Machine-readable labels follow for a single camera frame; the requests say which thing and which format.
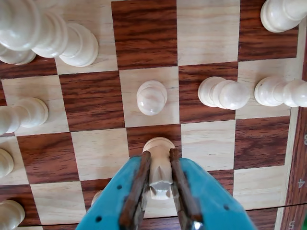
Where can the white wooden bishop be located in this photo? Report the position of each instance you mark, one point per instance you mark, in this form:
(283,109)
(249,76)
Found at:
(10,215)

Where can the white wooden rook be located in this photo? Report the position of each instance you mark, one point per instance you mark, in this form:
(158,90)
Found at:
(280,14)

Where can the white wooden pawn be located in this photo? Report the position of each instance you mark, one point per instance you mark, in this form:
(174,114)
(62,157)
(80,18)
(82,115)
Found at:
(223,94)
(275,92)
(151,97)
(97,196)
(26,112)

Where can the white wooden knight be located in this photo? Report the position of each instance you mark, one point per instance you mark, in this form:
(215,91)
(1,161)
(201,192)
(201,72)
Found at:
(158,155)
(6,163)

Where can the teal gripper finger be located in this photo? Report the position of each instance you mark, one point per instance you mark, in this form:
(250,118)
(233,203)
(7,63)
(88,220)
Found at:
(115,201)
(211,203)

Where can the wooden folding chessboard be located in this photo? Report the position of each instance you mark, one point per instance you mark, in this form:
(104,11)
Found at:
(208,31)

